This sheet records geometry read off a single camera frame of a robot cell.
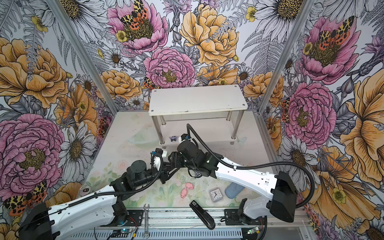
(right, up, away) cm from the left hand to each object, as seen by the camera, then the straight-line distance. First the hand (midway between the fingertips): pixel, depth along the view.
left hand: (178, 170), depth 74 cm
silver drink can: (-42, -8, -4) cm, 43 cm away
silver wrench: (-14, -28, -4) cm, 32 cm away
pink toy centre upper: (+5, -11, +10) cm, 16 cm away
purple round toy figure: (-6, +13, +20) cm, 25 cm away
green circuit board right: (+36, -28, -2) cm, 45 cm away
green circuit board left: (-24, -28, -3) cm, 37 cm away
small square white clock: (+19, -14, +6) cm, 25 cm away
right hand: (-2, +4, -1) cm, 4 cm away
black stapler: (+13, -20, -3) cm, 24 cm away
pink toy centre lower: (+2, -14, +7) cm, 16 cm away
